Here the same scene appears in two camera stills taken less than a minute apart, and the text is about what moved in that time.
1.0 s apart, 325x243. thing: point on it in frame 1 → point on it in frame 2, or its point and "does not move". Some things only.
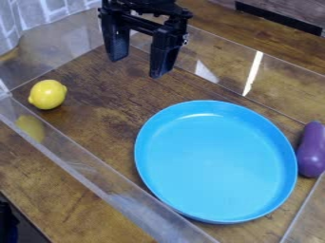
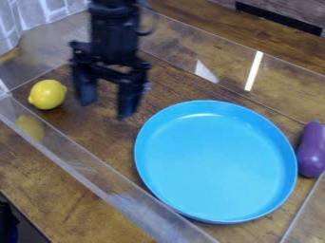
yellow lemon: [47, 94] does not move
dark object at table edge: [10, 223] does not move
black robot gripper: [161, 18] → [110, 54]
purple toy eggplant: [311, 158] does not move
